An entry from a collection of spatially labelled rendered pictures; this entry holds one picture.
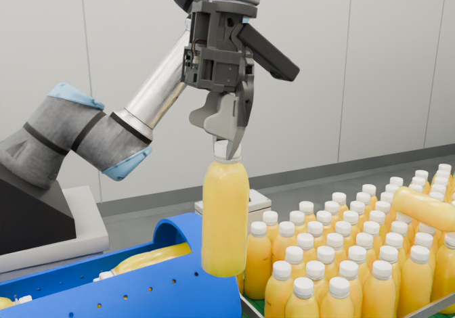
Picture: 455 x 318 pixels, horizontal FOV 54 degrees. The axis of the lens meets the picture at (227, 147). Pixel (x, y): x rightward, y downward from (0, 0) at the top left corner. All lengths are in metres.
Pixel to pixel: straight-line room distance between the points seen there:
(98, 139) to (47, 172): 0.14
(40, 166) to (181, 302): 0.46
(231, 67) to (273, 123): 3.43
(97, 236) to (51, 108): 0.30
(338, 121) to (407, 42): 1.05
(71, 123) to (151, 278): 0.43
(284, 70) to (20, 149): 0.64
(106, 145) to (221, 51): 0.51
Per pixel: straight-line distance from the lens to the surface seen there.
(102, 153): 1.04
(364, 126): 4.66
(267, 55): 0.64
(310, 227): 1.17
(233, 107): 0.62
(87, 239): 1.04
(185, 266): 0.81
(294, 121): 4.15
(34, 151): 1.07
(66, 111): 1.06
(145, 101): 1.05
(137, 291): 0.78
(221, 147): 0.64
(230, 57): 0.60
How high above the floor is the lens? 1.64
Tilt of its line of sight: 18 degrees down
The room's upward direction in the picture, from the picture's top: straight up
